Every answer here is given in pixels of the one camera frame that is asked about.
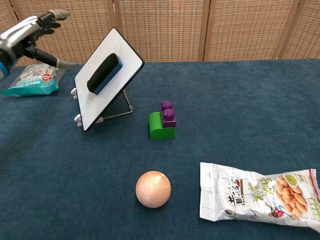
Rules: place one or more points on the green toy building block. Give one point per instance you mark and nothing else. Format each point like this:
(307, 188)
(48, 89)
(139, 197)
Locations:
(159, 128)

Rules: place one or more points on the pink peach ball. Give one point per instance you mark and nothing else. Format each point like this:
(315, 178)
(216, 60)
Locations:
(153, 189)

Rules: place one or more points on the purple toy building block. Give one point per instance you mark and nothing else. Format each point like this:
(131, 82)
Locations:
(168, 115)

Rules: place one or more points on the teal white snack bag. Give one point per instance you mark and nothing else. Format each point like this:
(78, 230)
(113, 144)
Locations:
(35, 82)

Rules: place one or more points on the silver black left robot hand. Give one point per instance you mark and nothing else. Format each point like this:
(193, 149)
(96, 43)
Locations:
(22, 37)

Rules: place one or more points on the white magnetic whiteboard black frame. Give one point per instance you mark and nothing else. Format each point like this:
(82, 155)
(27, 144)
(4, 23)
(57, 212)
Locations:
(125, 57)

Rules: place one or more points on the black felt blue eraser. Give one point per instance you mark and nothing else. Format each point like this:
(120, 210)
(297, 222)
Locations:
(103, 74)

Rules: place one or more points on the white peanut snack bag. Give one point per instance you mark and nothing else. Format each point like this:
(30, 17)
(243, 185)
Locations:
(257, 195)

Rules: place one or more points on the wooden woven folding screen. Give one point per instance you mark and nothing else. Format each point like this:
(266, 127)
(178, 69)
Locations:
(160, 27)

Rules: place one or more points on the dark teal tablecloth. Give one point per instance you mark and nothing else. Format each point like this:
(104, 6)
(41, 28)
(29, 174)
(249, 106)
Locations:
(225, 112)

